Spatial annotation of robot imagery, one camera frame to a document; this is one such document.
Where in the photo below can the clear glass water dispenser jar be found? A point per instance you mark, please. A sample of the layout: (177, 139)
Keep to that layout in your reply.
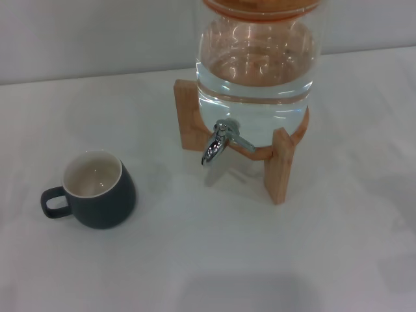
(256, 97)

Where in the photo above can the chrome faucet tap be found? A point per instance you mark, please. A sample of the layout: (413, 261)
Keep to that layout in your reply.
(213, 151)

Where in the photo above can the wooden dispenser stand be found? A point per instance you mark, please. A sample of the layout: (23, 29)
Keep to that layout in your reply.
(279, 175)

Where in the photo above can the wooden jar lid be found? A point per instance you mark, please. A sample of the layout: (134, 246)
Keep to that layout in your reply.
(260, 8)

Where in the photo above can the black cup with white inside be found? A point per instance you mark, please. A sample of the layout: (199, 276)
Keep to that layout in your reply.
(107, 208)

